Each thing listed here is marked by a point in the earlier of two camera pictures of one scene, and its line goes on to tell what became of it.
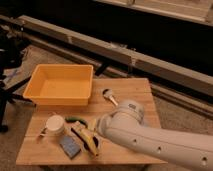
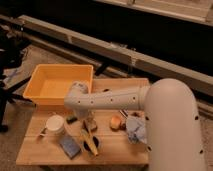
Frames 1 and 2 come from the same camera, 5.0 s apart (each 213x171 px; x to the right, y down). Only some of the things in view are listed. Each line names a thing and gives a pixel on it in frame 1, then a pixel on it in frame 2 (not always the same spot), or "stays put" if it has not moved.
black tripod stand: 11,56 stays put
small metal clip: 43,133 stays put
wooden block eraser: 78,127 -> 90,125
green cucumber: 76,119 stays put
